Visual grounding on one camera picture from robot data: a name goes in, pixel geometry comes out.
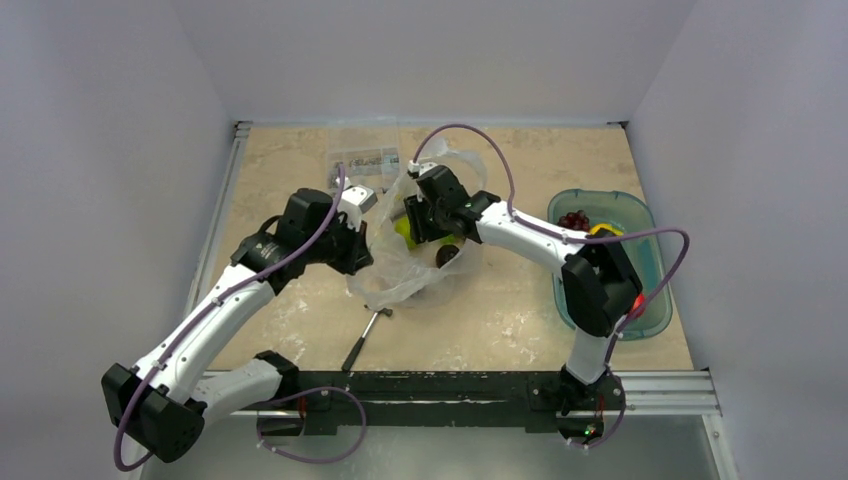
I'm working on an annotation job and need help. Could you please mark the dark purple fake grapes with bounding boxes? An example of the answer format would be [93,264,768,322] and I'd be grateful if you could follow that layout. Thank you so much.
[557,210,591,232]

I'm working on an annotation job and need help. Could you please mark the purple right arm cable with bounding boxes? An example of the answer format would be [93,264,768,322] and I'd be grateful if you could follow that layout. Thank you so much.
[410,123,692,452]

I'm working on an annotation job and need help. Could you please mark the red fake apple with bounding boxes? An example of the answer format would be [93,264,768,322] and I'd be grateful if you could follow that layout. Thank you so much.
[629,293,646,318]

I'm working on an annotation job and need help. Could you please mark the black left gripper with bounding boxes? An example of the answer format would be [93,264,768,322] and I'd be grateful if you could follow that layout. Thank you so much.
[304,212,373,275]

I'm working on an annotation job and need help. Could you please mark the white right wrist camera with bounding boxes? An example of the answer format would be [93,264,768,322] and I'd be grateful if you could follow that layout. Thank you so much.
[407,160,439,181]

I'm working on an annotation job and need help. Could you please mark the green fake pear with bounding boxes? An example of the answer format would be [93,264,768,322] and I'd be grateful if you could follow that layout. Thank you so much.
[393,216,417,250]

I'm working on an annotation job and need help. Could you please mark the dark fake plum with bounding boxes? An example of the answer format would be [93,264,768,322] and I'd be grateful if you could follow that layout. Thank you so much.
[435,244,460,269]

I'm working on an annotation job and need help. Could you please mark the black handled claw hammer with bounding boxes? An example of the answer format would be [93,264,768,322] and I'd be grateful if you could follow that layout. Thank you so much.
[341,308,393,373]

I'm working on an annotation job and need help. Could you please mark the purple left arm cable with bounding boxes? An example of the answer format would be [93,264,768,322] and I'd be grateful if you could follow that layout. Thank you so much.
[112,164,368,473]

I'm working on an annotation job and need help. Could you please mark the yellow fake banana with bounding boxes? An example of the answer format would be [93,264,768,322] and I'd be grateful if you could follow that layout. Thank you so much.
[589,223,624,236]

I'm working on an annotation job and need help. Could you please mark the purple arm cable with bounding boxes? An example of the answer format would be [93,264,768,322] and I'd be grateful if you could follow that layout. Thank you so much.
[410,123,692,452]
[112,164,368,473]

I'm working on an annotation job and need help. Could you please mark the teal translucent plastic tub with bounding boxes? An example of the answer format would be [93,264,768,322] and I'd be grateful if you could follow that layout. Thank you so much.
[547,188,674,342]

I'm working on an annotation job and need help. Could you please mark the clear printed plastic bag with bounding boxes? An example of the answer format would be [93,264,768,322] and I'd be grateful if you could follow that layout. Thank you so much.
[346,160,483,308]

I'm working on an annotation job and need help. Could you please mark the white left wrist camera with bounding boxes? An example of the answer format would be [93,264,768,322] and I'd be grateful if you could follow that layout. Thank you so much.
[337,185,378,232]

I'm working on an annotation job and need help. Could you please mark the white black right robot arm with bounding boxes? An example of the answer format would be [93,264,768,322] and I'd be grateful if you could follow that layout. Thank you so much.
[404,162,643,407]

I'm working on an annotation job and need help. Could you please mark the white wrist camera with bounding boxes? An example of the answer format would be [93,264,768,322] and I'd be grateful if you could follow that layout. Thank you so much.
[407,160,439,181]
[337,185,378,232]

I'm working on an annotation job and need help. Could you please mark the clear plastic screw organizer box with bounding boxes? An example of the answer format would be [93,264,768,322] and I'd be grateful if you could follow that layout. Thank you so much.
[325,117,400,194]

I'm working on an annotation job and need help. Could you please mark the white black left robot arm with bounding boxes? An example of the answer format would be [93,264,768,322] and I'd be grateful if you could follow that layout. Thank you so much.
[101,186,377,472]

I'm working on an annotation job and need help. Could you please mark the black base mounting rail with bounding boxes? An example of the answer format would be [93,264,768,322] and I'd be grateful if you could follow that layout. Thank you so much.
[248,371,626,440]

